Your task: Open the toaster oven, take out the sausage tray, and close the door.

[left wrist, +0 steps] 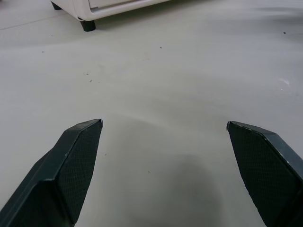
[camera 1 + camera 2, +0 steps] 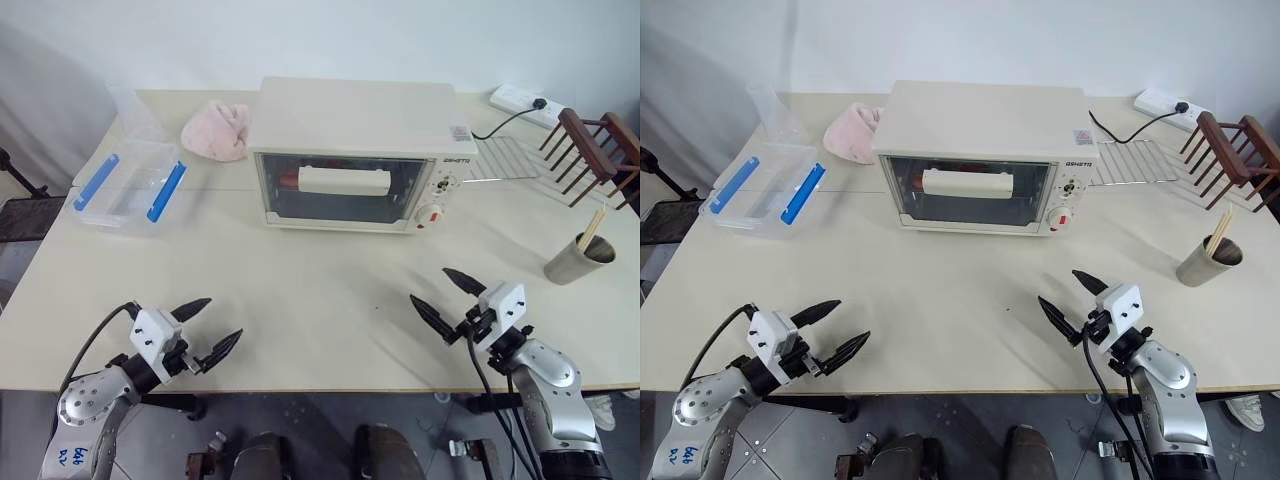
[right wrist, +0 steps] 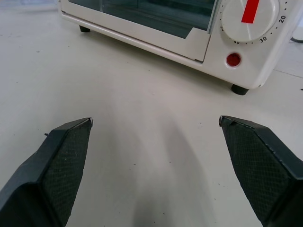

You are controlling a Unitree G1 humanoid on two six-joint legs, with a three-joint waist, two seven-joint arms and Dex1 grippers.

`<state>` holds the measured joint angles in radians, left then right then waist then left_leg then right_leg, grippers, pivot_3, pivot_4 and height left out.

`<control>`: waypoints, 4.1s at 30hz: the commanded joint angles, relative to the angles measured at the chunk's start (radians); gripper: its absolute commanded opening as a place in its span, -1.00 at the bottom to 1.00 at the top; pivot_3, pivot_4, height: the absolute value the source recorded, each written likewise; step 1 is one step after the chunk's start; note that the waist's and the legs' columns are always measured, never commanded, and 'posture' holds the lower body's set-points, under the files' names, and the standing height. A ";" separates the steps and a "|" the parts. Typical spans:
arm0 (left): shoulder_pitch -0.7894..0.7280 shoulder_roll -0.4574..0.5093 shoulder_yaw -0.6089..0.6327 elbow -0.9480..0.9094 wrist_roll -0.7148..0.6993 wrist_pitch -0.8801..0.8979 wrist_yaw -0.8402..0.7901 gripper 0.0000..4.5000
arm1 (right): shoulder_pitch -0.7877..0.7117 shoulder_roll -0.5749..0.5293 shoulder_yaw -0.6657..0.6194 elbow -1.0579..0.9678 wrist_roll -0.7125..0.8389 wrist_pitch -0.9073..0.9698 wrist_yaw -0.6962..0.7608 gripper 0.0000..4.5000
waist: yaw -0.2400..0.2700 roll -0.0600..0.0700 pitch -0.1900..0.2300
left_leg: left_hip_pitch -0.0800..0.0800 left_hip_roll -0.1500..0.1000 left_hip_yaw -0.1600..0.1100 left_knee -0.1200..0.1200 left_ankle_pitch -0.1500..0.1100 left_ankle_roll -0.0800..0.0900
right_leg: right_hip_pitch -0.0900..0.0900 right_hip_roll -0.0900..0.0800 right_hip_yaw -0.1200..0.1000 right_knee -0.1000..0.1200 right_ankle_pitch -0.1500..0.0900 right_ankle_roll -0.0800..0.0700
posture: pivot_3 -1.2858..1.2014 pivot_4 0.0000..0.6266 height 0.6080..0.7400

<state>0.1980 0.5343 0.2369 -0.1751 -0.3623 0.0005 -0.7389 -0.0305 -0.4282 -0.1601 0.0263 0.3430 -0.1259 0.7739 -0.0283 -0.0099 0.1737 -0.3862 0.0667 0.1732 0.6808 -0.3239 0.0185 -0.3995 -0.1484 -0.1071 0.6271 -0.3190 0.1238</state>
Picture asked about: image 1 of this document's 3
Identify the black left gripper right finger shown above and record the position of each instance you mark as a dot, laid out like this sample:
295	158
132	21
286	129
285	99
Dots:
267	175

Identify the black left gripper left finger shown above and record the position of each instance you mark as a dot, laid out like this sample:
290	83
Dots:
59	179

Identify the white appliance with black feet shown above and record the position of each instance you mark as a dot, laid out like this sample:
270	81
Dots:
94	10

